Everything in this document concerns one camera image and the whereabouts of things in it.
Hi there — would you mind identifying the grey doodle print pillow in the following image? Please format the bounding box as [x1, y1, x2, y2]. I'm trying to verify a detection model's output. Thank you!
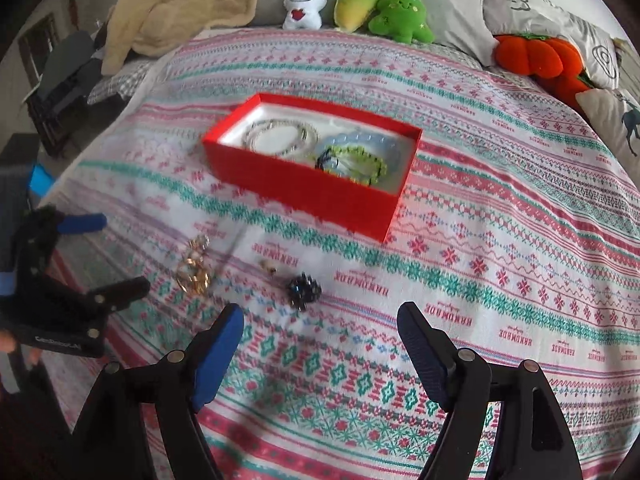
[482, 0, 622, 92]

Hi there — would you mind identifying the white bead bracelet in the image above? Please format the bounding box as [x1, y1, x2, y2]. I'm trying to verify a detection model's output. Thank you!
[241, 117, 320, 162]

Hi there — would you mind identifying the beige quilted blanket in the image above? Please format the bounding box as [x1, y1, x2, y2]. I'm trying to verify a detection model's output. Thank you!
[101, 0, 287, 77]

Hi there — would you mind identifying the red green patterned bedspread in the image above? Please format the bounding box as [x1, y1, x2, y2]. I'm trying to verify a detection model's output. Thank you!
[35, 27, 640, 480]

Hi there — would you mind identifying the green bead bracelet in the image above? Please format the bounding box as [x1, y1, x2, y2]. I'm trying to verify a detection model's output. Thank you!
[314, 144, 391, 185]

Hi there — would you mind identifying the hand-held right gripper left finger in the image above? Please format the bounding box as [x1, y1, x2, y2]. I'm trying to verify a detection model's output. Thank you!
[70, 302, 246, 480]

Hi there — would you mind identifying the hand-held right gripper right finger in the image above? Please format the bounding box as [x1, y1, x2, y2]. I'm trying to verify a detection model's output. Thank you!
[396, 301, 586, 480]

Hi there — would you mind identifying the thin silver necklace chain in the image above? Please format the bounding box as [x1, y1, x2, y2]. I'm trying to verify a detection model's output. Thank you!
[210, 224, 249, 282]

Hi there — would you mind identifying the white bunny plush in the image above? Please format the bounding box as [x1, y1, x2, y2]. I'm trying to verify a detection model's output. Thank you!
[281, 0, 330, 31]

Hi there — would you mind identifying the black flower brooch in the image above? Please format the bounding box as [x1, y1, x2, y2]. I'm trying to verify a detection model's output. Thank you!
[286, 272, 322, 311]

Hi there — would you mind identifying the light blue bead bracelet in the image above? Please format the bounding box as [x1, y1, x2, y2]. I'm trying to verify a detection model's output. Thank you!
[315, 130, 397, 171]

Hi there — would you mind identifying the person's left hand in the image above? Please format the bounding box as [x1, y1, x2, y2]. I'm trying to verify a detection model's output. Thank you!
[0, 331, 45, 367]

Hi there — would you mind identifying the orange pumpkin plush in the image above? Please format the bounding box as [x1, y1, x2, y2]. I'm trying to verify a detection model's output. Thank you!
[537, 37, 597, 111]
[494, 34, 560, 79]

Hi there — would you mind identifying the grey plaid sheet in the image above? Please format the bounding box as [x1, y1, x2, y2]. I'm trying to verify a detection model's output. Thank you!
[87, 57, 154, 106]

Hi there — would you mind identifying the red jewelry box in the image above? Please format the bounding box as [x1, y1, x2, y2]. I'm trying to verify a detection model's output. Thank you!
[202, 92, 422, 245]

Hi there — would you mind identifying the blue object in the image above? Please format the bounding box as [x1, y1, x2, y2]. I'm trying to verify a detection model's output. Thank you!
[29, 164, 55, 197]

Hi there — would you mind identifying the gold bracelet cluster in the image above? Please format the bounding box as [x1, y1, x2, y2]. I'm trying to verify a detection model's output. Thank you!
[175, 234, 212, 297]

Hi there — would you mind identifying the black chair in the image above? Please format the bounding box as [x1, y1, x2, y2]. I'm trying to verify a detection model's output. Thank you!
[25, 30, 108, 157]

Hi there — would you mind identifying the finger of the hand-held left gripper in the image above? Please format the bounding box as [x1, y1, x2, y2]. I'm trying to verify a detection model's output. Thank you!
[20, 205, 109, 261]
[75, 276, 151, 313]

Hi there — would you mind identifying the deer print pillow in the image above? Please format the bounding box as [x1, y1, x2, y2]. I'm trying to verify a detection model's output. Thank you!
[575, 87, 640, 162]

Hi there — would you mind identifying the green tree plush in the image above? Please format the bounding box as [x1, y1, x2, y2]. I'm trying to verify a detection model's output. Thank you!
[369, 0, 436, 44]

